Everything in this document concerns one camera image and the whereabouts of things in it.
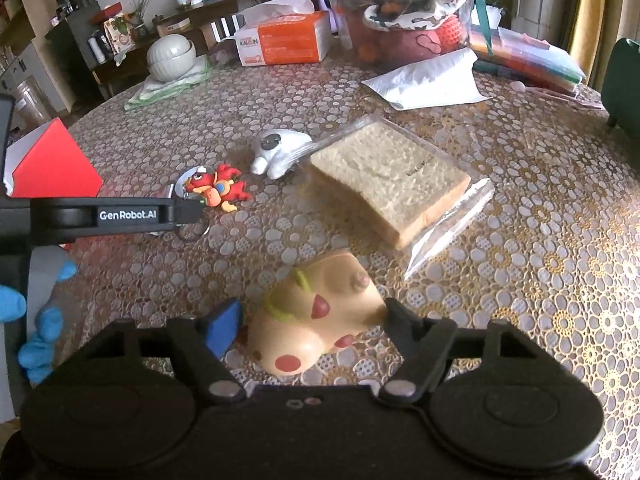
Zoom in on folded green cloth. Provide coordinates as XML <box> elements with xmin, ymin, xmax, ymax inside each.
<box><xmin>124</xmin><ymin>55</ymin><xmax>214</xmax><ymax>111</ymax></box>

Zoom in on yellow curtain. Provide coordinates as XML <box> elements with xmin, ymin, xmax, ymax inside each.
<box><xmin>570</xmin><ymin>0</ymin><xmax>609</xmax><ymax>69</ymax></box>

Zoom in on chair backrest with white slats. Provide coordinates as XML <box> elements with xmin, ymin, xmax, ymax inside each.
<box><xmin>200</xmin><ymin>12</ymin><xmax>247</xmax><ymax>54</ymax></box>

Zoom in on black side cabinet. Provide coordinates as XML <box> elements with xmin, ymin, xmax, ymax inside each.
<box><xmin>45</xmin><ymin>7</ymin><xmax>126</xmax><ymax>101</ymax></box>

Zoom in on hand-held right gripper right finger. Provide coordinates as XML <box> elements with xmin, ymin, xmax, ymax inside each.
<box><xmin>379</xmin><ymin>297</ymin><xmax>556</xmax><ymax>406</ymax></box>

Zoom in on red dragon keychain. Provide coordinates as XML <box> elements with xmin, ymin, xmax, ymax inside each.
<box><xmin>167</xmin><ymin>162</ymin><xmax>252</xmax><ymax>241</ymax></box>

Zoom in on plastic bag of fruit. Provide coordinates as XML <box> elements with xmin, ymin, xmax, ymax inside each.
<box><xmin>345</xmin><ymin>0</ymin><xmax>479</xmax><ymax>74</ymax></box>

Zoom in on wooden television cabinet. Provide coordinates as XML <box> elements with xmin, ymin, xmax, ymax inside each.
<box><xmin>92</xmin><ymin>0</ymin><xmax>351</xmax><ymax>97</ymax></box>

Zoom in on stack of colourful folders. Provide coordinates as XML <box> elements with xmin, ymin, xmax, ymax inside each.
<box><xmin>467</xmin><ymin>25</ymin><xmax>587</xmax><ymax>94</ymax></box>

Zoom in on green organiser with orange front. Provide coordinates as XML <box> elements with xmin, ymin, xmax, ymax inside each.
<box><xmin>600</xmin><ymin>37</ymin><xmax>640</xmax><ymax>134</ymax></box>

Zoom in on small cardboard tray box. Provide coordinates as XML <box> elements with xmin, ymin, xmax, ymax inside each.
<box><xmin>157</xmin><ymin>16</ymin><xmax>192</xmax><ymax>36</ymax></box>

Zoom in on flat red gift box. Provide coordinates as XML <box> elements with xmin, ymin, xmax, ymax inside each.
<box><xmin>89</xmin><ymin>2</ymin><xmax>124</xmax><ymax>24</ymax></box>

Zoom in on white toy keychain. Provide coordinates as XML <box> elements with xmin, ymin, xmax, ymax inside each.
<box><xmin>250</xmin><ymin>129</ymin><xmax>314</xmax><ymax>179</ymax></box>

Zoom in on grey furry toy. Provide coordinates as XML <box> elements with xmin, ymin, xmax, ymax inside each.
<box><xmin>207</xmin><ymin>40</ymin><xmax>236</xmax><ymax>66</ymax></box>

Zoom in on printed snack bag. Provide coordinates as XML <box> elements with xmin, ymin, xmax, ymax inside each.
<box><xmin>102</xmin><ymin>15</ymin><xmax>136</xmax><ymax>54</ymax></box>

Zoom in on tall clear jar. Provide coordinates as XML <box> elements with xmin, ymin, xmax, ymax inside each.
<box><xmin>12</xmin><ymin>77</ymin><xmax>54</xmax><ymax>129</ymax></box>

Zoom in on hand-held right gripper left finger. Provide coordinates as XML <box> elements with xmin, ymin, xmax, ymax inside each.
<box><xmin>82</xmin><ymin>297</ymin><xmax>248</xmax><ymax>406</ymax></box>

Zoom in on purple vase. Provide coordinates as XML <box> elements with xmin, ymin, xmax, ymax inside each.
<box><xmin>319</xmin><ymin>0</ymin><xmax>344</xmax><ymax>36</ymax></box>

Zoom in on person's left hand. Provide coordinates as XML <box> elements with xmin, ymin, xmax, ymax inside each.
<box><xmin>0</xmin><ymin>259</ymin><xmax>79</xmax><ymax>386</ymax></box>

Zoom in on wall shelving unit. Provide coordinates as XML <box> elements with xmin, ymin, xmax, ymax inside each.
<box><xmin>0</xmin><ymin>0</ymin><xmax>66</xmax><ymax>127</ymax></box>

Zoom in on bread slice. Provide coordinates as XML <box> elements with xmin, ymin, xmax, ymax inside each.
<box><xmin>309</xmin><ymin>114</ymin><xmax>496</xmax><ymax>281</ymax></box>

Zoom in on dried flowers in vase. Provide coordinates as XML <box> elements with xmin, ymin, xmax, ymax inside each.
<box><xmin>129</xmin><ymin>0</ymin><xmax>156</xmax><ymax>39</ymax></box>

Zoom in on white gift bag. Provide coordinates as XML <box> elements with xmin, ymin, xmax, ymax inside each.
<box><xmin>477</xmin><ymin>2</ymin><xmax>504</xmax><ymax>29</ymax></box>

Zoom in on pale green pumpkin bowl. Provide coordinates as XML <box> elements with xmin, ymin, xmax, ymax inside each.
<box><xmin>146</xmin><ymin>34</ymin><xmax>197</xmax><ymax>83</ymax></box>

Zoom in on red cardboard box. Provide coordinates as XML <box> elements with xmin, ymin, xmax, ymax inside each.
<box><xmin>4</xmin><ymin>117</ymin><xmax>104</xmax><ymax>200</ymax></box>

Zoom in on beige spotted squishy toy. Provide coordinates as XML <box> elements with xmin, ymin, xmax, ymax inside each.
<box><xmin>247</xmin><ymin>249</ymin><xmax>389</xmax><ymax>377</ymax></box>

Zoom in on orange and white tissue box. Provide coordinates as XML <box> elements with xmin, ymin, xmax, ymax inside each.
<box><xmin>234</xmin><ymin>0</ymin><xmax>334</xmax><ymax>67</ymax></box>

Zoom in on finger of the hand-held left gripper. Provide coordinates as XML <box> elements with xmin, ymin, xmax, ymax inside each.
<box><xmin>172</xmin><ymin>195</ymin><xmax>207</xmax><ymax>227</ymax></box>

